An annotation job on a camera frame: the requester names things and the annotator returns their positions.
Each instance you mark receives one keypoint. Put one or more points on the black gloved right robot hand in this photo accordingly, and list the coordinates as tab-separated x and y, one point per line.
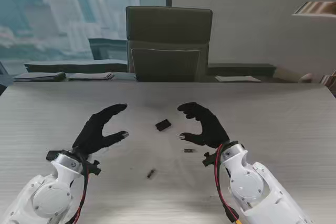
210	129

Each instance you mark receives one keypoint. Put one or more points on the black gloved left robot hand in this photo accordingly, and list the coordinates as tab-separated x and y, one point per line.
90	134

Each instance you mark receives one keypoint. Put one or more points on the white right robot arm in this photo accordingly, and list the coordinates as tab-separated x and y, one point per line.
246	184

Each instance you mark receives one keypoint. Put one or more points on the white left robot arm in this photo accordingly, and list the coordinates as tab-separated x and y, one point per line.
50	195

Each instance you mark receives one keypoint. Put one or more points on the black battery cover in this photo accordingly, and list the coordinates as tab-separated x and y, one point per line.
162	125

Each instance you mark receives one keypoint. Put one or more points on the short dark low ledge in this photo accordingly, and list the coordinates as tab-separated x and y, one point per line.
241	68

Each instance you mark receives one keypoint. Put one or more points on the long dark low ledge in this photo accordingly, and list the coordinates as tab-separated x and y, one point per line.
73	66

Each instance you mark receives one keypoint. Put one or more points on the dark grey paper stack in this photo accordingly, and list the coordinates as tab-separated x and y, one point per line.
39	76

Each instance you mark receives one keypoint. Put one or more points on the dark grey office chair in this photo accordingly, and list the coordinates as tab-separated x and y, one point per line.
168	30

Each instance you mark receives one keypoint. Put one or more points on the round beige object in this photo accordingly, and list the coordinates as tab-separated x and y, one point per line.
306	78

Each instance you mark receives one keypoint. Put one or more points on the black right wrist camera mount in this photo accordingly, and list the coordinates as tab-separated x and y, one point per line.
209	159

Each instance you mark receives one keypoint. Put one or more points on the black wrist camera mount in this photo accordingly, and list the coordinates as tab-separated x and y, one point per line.
209	159
93	166

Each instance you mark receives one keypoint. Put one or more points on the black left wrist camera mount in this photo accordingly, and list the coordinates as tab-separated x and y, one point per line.
93	166

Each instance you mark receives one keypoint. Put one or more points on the brown wooden wall shelf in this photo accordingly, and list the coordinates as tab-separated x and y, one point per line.
317	8

